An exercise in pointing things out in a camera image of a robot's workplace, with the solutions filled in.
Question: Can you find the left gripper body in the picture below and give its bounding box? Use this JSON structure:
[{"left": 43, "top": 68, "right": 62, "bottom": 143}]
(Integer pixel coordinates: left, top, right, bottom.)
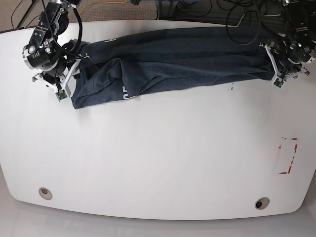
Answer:
[{"left": 259, "top": 43, "right": 310, "bottom": 81}]

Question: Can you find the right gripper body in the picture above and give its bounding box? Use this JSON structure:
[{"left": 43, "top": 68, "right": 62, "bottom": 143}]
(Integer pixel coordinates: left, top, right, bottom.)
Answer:
[{"left": 32, "top": 59, "right": 82, "bottom": 94}]

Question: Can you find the dark blue t-shirt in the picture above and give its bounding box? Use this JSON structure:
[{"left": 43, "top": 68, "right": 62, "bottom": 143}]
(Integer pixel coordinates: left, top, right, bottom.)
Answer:
[{"left": 71, "top": 27, "right": 275, "bottom": 109}]

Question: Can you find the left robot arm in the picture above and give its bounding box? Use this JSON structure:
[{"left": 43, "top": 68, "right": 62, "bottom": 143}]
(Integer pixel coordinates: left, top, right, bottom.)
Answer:
[{"left": 261, "top": 0, "right": 316, "bottom": 88}]

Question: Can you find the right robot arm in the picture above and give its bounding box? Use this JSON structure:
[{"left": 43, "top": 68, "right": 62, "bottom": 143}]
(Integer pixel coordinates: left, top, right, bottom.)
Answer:
[{"left": 22, "top": 0, "right": 89, "bottom": 100}]

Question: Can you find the red tape rectangle marking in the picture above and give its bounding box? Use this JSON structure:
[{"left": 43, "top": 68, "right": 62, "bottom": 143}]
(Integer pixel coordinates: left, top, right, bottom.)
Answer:
[{"left": 276, "top": 137, "right": 298, "bottom": 174}]

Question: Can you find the black tripod stand leg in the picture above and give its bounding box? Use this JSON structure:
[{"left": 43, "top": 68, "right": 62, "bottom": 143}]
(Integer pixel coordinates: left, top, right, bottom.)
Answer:
[{"left": 16, "top": 0, "right": 37, "bottom": 28}]

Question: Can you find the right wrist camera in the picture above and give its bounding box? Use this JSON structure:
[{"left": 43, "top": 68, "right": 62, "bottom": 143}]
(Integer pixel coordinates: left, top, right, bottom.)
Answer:
[{"left": 55, "top": 89, "right": 71, "bottom": 102}]

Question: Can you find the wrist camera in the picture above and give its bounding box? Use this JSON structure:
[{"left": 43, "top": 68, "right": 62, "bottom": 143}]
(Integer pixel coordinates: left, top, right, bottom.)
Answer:
[
  {"left": 272, "top": 77, "right": 285, "bottom": 88},
  {"left": 55, "top": 89, "right": 71, "bottom": 102}
]

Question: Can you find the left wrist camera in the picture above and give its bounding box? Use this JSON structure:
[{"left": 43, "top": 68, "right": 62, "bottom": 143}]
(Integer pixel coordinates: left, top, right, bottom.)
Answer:
[{"left": 272, "top": 77, "right": 285, "bottom": 88}]

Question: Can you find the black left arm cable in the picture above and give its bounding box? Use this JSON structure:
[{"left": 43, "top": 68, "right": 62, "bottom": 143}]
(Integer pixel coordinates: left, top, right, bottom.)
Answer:
[{"left": 226, "top": 0, "right": 284, "bottom": 45}]

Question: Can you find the yellow floor cable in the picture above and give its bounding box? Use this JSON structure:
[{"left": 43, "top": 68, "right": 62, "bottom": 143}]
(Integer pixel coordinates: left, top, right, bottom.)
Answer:
[{"left": 82, "top": 1, "right": 128, "bottom": 12}]

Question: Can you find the left table cable grommet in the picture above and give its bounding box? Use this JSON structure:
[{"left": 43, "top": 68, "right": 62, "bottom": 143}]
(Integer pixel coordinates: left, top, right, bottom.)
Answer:
[{"left": 39, "top": 188, "right": 52, "bottom": 200}]

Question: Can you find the table cable grommet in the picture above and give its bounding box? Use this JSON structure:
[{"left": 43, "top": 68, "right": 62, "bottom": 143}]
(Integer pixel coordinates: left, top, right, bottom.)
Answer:
[
  {"left": 39, "top": 188, "right": 52, "bottom": 200},
  {"left": 255, "top": 197, "right": 270, "bottom": 210}
]

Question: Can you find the right table cable grommet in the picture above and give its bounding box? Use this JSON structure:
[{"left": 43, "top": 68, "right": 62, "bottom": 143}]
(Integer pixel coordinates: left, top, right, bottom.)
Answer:
[{"left": 255, "top": 197, "right": 270, "bottom": 210}]

